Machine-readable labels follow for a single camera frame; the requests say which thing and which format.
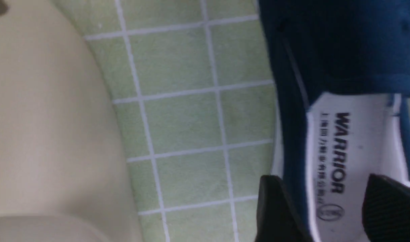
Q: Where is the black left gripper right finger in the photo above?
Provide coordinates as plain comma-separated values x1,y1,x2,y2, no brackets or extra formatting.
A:
362,174,410,242

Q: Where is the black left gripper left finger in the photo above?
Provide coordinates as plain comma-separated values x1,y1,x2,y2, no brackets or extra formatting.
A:
255,175,313,242

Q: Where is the navy canvas sneaker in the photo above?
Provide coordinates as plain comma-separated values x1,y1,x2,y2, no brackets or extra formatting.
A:
258,0,410,242

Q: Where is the green checkered floor mat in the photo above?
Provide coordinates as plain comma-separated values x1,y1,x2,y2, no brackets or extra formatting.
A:
53,0,275,242

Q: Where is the beige slide slipper right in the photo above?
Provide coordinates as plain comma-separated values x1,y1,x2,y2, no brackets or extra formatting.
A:
0,0,143,242

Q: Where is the beige slide slipper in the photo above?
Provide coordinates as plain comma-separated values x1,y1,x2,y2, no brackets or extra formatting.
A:
0,215,108,242
0,0,143,242

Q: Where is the beige slide slipper left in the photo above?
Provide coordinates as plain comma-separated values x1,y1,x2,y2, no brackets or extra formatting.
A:
0,215,108,242

